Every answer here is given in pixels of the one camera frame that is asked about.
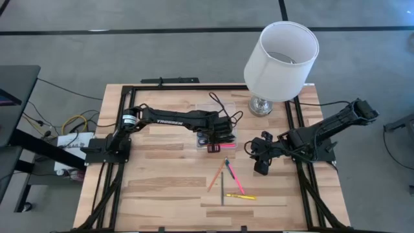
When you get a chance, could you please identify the black power cable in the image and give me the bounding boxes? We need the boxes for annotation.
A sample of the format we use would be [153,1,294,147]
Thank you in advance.
[294,100,354,108]

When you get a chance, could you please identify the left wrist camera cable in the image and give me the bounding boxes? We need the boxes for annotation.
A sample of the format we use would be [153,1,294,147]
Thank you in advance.
[208,91,244,128]

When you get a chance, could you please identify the orange pencil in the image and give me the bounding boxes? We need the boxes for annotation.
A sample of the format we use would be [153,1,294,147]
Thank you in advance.
[206,158,226,193]

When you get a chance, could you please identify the yellow cable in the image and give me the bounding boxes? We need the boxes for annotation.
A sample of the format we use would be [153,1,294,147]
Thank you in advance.
[61,114,89,134]

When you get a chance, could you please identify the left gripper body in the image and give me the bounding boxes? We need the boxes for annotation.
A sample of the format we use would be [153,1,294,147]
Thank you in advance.
[197,116,235,146]

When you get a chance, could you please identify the yellow highlighter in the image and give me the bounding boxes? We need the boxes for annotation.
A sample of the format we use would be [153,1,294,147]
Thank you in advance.
[225,193,257,201]

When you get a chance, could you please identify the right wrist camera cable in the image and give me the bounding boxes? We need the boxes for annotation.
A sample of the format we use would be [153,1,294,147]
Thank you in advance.
[243,140,259,160]

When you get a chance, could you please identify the black mounting bar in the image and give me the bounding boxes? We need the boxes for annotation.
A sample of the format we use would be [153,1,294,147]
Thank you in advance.
[140,76,201,85]

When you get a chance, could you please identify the black side desk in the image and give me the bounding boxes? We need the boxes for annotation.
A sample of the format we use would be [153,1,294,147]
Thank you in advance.
[0,64,41,148]

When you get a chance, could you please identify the black floor cable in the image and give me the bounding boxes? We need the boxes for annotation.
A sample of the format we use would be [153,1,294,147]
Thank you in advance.
[36,77,105,102]
[382,128,414,172]

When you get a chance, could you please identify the clear plastic supply box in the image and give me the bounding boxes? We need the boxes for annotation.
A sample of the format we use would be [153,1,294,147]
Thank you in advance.
[195,102,239,150]

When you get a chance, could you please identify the white paper sheet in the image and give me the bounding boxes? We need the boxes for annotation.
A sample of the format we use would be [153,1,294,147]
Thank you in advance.
[54,131,95,172]

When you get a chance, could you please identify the black aluminium table frame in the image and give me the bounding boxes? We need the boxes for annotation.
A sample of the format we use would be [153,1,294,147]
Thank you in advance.
[73,84,352,233]

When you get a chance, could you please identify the table lamp white shade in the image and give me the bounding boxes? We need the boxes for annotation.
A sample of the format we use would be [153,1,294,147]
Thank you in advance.
[243,21,320,118]

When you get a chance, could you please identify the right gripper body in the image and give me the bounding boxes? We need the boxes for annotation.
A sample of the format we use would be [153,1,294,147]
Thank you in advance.
[248,137,276,163]

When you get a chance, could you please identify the pink pen blue cap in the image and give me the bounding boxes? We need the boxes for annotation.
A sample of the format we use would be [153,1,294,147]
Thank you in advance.
[224,157,246,195]

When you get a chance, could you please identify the black floor stand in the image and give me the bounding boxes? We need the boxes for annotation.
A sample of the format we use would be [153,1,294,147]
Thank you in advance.
[383,112,414,134]

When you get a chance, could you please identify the blue-handled scissors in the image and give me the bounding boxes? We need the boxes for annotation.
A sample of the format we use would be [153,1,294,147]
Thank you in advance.
[197,130,212,147]

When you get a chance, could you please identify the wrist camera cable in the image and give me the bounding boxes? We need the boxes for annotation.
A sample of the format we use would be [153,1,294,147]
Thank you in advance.
[243,140,259,160]
[208,91,244,128]

